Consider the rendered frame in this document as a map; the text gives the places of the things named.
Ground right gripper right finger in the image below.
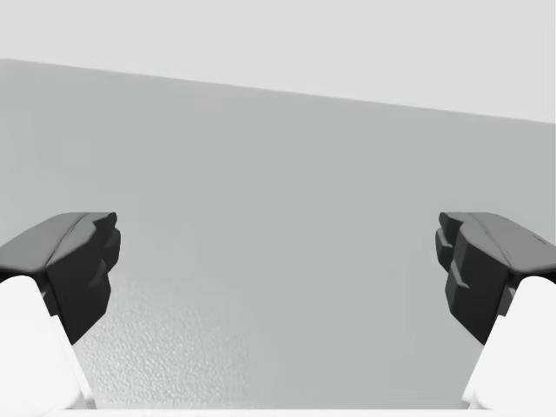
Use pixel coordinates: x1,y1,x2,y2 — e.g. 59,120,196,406
434,211,556,410

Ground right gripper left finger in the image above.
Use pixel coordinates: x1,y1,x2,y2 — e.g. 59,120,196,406
0,211,122,410

